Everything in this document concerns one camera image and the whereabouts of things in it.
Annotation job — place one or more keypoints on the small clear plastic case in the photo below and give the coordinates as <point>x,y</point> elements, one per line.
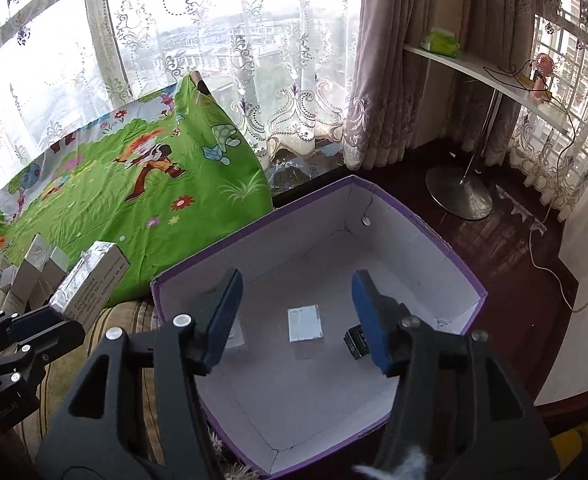
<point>238,336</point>

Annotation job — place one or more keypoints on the purple cardboard box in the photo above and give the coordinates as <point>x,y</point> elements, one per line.
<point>324,260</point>

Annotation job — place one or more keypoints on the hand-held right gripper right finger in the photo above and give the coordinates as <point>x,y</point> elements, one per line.
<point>369,325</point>

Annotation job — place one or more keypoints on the printed green cartoon blanket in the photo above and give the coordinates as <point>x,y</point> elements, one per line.
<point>174,210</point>

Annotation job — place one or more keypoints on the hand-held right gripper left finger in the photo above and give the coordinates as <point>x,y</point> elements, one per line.
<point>220,320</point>

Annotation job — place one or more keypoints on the silver foil carton box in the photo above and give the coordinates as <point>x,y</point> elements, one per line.
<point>91,280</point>

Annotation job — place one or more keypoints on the pink small fan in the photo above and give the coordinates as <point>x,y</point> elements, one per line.
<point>544,67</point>

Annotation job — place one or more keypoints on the grey white carton box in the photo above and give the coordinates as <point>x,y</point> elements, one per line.
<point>55,271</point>

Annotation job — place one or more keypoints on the small black box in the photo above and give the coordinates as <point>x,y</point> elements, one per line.
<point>355,342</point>

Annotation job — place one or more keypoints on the white side table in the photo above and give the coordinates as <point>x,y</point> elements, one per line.
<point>469,71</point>

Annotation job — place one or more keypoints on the embroidered lace curtain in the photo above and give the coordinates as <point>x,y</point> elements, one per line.
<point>564,160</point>

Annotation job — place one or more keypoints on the mauve heavy curtain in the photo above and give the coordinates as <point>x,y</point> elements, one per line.
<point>399,85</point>
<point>499,35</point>

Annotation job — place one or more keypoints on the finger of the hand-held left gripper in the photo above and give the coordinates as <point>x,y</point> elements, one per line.
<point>49,327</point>
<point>4,370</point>

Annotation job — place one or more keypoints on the small silver box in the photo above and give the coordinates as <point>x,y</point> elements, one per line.
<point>304,324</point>

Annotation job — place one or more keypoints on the green tissue pack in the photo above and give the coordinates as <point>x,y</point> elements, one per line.
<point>441,42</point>

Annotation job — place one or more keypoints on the small white carton box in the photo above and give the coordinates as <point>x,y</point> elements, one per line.
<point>8,277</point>
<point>14,302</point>

